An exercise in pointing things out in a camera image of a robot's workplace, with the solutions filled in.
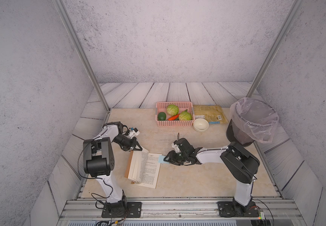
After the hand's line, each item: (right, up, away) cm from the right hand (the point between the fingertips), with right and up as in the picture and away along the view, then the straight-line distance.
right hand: (165, 161), depth 88 cm
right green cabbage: (+14, +29, +19) cm, 37 cm away
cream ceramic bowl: (+26, +22, +20) cm, 39 cm away
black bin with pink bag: (+56, +26, +6) cm, 62 cm away
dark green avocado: (-3, +28, +23) cm, 36 cm away
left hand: (-15, +8, +1) cm, 17 cm away
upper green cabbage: (+5, +33, +23) cm, 41 cm away
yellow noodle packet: (+39, +30, +27) cm, 56 cm away
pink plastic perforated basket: (-3, +36, +31) cm, 48 cm away
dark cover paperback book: (-13, -3, -6) cm, 14 cm away
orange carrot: (+6, +27, +24) cm, 36 cm away
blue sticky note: (-3, +1, +1) cm, 3 cm away
